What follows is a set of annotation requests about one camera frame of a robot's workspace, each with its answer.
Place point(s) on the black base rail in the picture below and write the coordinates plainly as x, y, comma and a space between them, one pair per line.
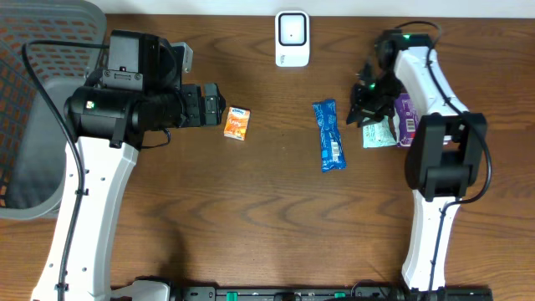
361, 292

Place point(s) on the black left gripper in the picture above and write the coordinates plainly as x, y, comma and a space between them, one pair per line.
211, 104

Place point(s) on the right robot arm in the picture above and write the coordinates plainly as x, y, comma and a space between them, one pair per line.
445, 153

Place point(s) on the red purple pad pack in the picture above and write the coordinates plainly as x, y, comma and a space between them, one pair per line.
405, 121

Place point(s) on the orange tissue pack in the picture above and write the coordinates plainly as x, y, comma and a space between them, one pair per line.
237, 123

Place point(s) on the blue Oreo cookie pack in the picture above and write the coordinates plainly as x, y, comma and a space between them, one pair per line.
332, 153

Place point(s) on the grey plastic mesh basket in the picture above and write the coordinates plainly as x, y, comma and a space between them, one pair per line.
32, 144

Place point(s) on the mint green wipes pack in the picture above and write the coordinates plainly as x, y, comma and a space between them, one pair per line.
378, 135

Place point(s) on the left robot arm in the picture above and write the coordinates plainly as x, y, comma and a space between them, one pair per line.
105, 121

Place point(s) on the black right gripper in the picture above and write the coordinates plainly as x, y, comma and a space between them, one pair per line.
360, 110

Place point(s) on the white barcode scanner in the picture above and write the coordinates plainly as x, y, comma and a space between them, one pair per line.
292, 39

